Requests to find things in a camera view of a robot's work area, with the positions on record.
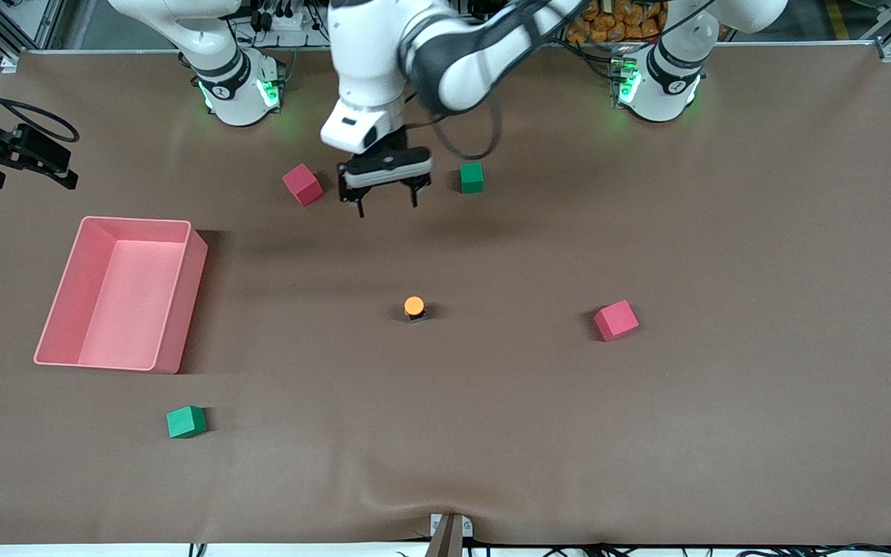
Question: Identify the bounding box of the pink foam cube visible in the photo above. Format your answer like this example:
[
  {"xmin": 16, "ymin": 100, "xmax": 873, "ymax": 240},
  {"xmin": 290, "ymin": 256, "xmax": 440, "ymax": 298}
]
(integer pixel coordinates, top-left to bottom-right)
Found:
[
  {"xmin": 594, "ymin": 299, "xmax": 640, "ymax": 343},
  {"xmin": 282, "ymin": 162, "xmax": 325, "ymax": 207}
]

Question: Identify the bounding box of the pink plastic bin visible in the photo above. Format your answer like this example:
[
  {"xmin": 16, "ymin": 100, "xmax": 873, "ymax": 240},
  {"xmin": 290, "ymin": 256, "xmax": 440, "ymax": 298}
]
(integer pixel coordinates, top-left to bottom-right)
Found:
[{"xmin": 34, "ymin": 217, "xmax": 210, "ymax": 376}]

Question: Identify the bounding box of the white power strip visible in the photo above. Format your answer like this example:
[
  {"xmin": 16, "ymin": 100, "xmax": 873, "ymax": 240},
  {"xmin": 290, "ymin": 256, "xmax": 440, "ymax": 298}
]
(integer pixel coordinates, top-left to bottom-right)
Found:
[{"xmin": 254, "ymin": 6, "xmax": 309, "ymax": 33}]

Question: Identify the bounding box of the brown table mat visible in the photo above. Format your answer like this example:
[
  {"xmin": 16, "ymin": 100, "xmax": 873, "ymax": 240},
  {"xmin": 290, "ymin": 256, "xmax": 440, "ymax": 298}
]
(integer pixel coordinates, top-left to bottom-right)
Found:
[{"xmin": 0, "ymin": 43, "xmax": 891, "ymax": 547}]

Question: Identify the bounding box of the orange packaged goods pile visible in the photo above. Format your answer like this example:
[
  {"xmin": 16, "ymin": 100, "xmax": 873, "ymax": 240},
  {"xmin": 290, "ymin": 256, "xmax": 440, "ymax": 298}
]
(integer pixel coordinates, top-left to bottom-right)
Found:
[{"xmin": 566, "ymin": 0, "xmax": 667, "ymax": 45}]

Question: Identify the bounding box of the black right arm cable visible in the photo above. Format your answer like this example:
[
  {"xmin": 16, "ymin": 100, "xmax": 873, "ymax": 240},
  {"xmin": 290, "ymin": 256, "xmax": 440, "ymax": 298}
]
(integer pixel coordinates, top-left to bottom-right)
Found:
[{"xmin": 0, "ymin": 54, "xmax": 80, "ymax": 145}]

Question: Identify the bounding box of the metal table clamp bracket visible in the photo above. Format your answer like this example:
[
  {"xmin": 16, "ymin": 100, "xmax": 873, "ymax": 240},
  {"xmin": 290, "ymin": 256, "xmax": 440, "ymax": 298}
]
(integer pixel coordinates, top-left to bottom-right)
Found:
[{"xmin": 424, "ymin": 512, "xmax": 474, "ymax": 557}]

